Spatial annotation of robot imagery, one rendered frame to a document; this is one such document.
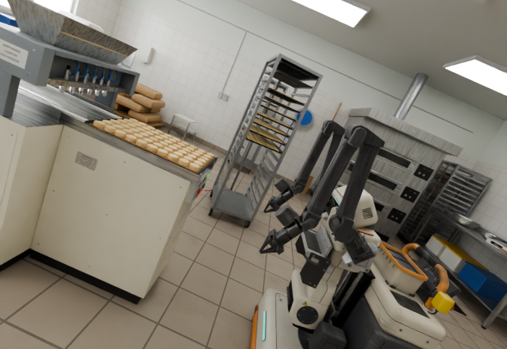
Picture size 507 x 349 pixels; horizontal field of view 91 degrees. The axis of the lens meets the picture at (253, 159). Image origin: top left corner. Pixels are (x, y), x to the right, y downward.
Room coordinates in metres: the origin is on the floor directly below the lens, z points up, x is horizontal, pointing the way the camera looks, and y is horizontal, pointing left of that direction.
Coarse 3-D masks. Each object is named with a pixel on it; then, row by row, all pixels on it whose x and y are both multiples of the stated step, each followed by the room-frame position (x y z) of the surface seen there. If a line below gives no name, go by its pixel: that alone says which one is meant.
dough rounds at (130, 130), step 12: (120, 120) 1.35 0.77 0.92; (132, 120) 1.46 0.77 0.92; (108, 132) 1.14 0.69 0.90; (120, 132) 1.16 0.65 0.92; (132, 132) 1.24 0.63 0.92; (144, 132) 1.36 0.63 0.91; (156, 132) 1.43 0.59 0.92; (144, 144) 1.16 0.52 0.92; (156, 144) 1.22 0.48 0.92; (168, 144) 1.34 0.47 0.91; (180, 144) 1.41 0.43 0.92; (168, 156) 1.15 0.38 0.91; (180, 156) 1.22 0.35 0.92; (192, 156) 1.29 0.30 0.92; (204, 156) 1.40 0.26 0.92; (192, 168) 1.15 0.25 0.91
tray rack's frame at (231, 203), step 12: (288, 60) 2.48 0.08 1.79; (264, 72) 3.06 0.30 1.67; (312, 72) 2.54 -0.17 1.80; (252, 96) 3.05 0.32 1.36; (252, 144) 3.13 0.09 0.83; (228, 156) 3.05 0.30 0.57; (240, 168) 3.12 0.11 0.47; (216, 180) 3.05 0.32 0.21; (216, 192) 2.84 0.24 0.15; (228, 192) 3.01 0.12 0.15; (228, 204) 2.67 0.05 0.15; (240, 204) 2.81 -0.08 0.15; (240, 216) 2.53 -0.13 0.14
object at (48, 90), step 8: (32, 88) 1.45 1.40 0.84; (40, 88) 1.45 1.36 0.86; (48, 88) 1.45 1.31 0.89; (56, 88) 1.47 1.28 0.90; (56, 96) 1.45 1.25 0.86; (64, 96) 1.45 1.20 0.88; (72, 96) 1.45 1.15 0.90; (72, 104) 1.45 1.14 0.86; (80, 104) 1.45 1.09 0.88; (88, 104) 1.45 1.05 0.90; (88, 112) 1.45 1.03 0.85; (96, 112) 1.45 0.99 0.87; (104, 112) 1.45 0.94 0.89; (216, 160) 1.47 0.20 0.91; (208, 168) 1.46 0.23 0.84
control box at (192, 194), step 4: (204, 172) 1.38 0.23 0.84; (208, 172) 1.40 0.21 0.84; (204, 176) 1.31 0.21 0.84; (200, 180) 1.23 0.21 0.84; (204, 180) 1.37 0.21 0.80; (192, 184) 1.21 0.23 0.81; (196, 184) 1.21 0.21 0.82; (192, 188) 1.21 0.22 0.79; (196, 188) 1.21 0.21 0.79; (192, 192) 1.21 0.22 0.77; (196, 192) 1.25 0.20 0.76; (200, 192) 1.39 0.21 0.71; (188, 196) 1.21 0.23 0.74; (192, 196) 1.21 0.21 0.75; (196, 196) 1.30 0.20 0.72; (188, 200) 1.21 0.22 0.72; (192, 200) 1.23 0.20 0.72
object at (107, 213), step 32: (64, 128) 1.15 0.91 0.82; (64, 160) 1.15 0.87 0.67; (96, 160) 1.15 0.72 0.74; (128, 160) 1.16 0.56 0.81; (64, 192) 1.15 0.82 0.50; (96, 192) 1.15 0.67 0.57; (128, 192) 1.16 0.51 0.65; (160, 192) 1.16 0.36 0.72; (64, 224) 1.15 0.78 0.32; (96, 224) 1.16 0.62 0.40; (128, 224) 1.16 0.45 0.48; (160, 224) 1.16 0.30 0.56; (32, 256) 1.18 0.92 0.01; (64, 256) 1.15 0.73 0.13; (96, 256) 1.16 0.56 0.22; (128, 256) 1.16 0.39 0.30; (160, 256) 1.16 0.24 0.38; (128, 288) 1.16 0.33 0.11
